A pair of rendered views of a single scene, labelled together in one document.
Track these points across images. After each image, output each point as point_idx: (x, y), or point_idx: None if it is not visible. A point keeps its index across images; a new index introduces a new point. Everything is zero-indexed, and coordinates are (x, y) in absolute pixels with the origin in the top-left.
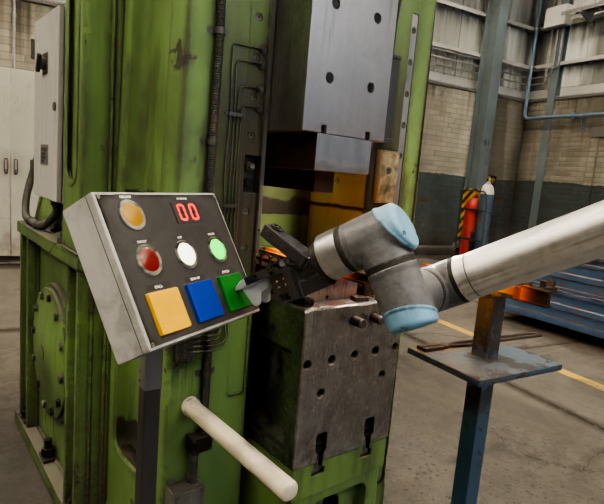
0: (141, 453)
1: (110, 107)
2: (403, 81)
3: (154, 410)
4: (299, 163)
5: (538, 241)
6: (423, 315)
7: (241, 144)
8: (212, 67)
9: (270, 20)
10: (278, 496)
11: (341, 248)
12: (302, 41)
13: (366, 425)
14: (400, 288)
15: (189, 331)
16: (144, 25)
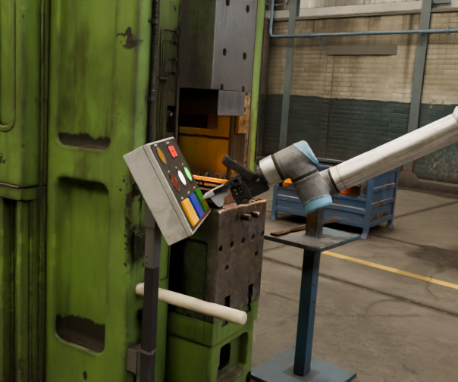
0: (150, 310)
1: (41, 67)
2: None
3: (156, 281)
4: (203, 110)
5: (377, 157)
6: (327, 200)
7: (165, 98)
8: (151, 46)
9: (180, 10)
10: (237, 322)
11: (279, 167)
12: (208, 28)
13: (248, 290)
14: (315, 187)
15: (198, 223)
16: (69, 4)
